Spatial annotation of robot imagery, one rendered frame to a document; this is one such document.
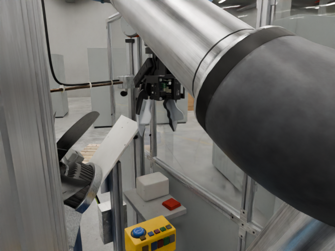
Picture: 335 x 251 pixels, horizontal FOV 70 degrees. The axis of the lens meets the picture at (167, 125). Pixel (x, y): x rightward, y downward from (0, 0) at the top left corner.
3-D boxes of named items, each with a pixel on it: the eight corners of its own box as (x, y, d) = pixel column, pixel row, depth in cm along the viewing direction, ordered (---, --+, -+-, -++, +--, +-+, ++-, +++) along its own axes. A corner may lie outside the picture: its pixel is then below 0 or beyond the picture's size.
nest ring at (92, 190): (63, 201, 128) (56, 198, 126) (93, 158, 131) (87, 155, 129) (73, 230, 105) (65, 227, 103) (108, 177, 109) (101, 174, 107)
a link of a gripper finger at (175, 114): (183, 135, 60) (172, 102, 56) (171, 130, 65) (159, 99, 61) (193, 129, 61) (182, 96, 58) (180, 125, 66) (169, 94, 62)
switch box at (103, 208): (128, 235, 148) (126, 204, 143) (103, 245, 141) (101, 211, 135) (122, 227, 156) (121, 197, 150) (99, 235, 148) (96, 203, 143)
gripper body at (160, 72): (157, 104, 52) (156, 46, 49) (140, 99, 60) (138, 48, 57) (185, 101, 56) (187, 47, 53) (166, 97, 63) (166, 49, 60)
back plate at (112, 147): (46, 208, 141) (44, 207, 140) (114, 111, 150) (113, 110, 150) (59, 273, 97) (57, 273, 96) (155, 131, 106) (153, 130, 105)
